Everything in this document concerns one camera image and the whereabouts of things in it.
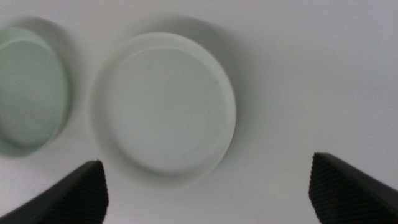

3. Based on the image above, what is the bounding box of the white shallow bowl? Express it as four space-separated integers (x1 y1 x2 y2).
90 31 238 188

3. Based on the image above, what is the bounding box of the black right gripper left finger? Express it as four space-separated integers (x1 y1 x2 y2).
0 159 110 224

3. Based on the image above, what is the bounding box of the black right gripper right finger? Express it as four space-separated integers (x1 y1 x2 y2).
308 152 398 224

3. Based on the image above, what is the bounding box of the pale green shallow bowl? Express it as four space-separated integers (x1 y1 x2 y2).
0 27 70 158

